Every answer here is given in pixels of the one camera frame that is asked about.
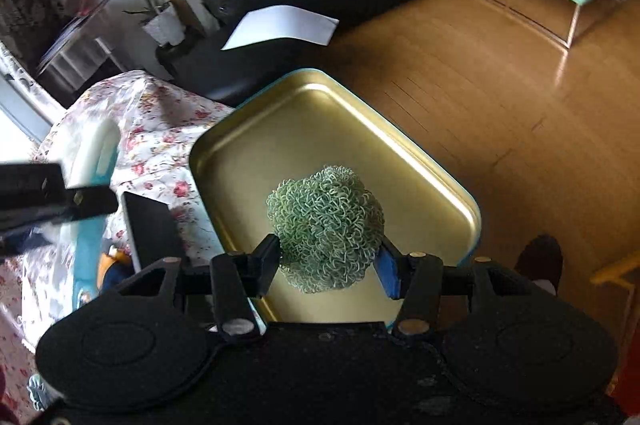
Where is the white sponge brush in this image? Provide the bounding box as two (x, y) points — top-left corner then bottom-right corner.
(60, 118), (120, 310)

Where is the floral tablecloth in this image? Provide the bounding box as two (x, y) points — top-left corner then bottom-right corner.
(1, 70), (232, 424)

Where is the white paper sheet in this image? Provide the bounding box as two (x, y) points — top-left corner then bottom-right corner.
(221, 4), (340, 51)

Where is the orange navy fabric pouch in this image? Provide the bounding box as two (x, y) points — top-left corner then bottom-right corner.
(96, 246), (134, 292)

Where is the potted plant white pot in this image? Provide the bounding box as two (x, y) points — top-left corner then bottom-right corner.
(124, 0), (186, 47)

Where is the green curly scrunchie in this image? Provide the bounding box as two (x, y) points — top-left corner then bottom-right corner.
(266, 165), (385, 294)

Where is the dark side table with magazines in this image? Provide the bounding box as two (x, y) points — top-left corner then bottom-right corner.
(36, 0), (131, 107)

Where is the black triangular glasses case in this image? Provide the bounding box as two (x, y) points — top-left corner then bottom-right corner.
(120, 192), (186, 272)

